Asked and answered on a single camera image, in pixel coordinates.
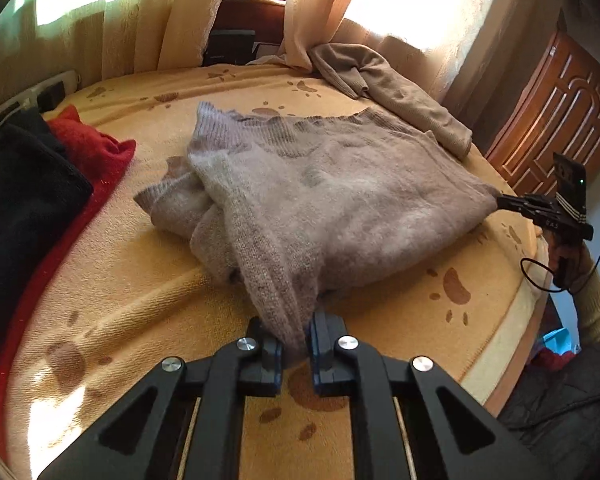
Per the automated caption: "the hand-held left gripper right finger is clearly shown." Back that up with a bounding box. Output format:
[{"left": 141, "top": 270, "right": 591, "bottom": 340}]
[{"left": 306, "top": 310, "right": 556, "bottom": 480}]

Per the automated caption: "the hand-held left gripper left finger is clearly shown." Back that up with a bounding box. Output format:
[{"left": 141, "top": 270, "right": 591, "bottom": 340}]
[{"left": 37, "top": 316, "right": 283, "bottom": 480}]

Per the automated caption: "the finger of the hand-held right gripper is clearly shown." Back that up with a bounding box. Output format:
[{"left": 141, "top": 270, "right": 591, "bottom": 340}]
[{"left": 496, "top": 192, "right": 561, "bottom": 222}]

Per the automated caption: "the mauve grey knit sweater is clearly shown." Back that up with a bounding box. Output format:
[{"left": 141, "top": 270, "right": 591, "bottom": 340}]
[{"left": 132, "top": 101, "right": 503, "bottom": 361}]

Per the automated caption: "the person's right hand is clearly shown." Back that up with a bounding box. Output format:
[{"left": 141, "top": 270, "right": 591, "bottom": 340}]
[{"left": 569, "top": 241, "right": 600, "bottom": 296}]

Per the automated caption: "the brown panelled wooden door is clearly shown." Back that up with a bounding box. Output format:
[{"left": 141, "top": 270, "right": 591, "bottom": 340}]
[{"left": 485, "top": 30, "right": 600, "bottom": 216}]

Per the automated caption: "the blue plastic object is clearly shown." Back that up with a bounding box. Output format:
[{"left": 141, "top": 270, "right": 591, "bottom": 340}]
[{"left": 544, "top": 329, "right": 581, "bottom": 357}]

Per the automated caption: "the yellow paw print blanket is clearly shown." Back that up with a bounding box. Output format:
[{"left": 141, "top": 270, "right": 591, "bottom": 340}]
[{"left": 0, "top": 55, "right": 553, "bottom": 480}]

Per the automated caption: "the beige knit sweater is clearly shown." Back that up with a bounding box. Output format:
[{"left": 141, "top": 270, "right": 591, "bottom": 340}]
[{"left": 307, "top": 42, "right": 473, "bottom": 158}]

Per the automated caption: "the red cloth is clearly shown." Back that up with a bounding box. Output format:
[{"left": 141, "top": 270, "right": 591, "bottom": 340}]
[{"left": 530, "top": 347, "right": 578, "bottom": 372}]

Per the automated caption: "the white lace curtain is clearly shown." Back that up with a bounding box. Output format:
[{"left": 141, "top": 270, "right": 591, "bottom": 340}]
[{"left": 425, "top": 0, "right": 566, "bottom": 111}]

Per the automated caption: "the dark quilted jacket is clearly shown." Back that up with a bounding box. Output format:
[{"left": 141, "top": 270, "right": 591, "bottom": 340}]
[{"left": 497, "top": 332, "right": 600, "bottom": 480}]

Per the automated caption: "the red knit garment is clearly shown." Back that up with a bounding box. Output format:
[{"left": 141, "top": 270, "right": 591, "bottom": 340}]
[{"left": 0, "top": 104, "right": 137, "bottom": 461}]

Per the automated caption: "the peach ribbed curtain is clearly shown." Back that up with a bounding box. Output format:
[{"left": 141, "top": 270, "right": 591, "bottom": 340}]
[{"left": 282, "top": 0, "right": 461, "bottom": 106}]

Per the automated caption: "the black folded garment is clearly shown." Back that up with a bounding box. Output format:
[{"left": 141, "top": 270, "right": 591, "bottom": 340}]
[{"left": 0, "top": 107, "right": 95, "bottom": 321}]

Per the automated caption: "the white paper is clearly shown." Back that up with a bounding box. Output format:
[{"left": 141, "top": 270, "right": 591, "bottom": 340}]
[{"left": 247, "top": 40, "right": 287, "bottom": 67}]

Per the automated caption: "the large black box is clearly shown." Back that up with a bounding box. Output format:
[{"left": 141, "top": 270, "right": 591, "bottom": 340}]
[{"left": 206, "top": 29, "right": 257, "bottom": 67}]

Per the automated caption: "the brown wooden nightstand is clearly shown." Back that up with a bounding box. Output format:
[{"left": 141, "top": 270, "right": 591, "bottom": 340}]
[{"left": 214, "top": 0, "right": 287, "bottom": 36}]

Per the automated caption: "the white power strip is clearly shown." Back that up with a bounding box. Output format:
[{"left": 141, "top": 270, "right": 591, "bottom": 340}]
[{"left": 0, "top": 70, "right": 81, "bottom": 123}]

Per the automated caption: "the cream lace curtain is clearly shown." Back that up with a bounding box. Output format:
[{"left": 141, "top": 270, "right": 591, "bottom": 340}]
[{"left": 0, "top": 0, "right": 236, "bottom": 86}]

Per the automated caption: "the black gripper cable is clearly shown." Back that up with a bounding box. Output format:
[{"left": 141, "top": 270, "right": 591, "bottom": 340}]
[{"left": 521, "top": 244, "right": 600, "bottom": 296}]

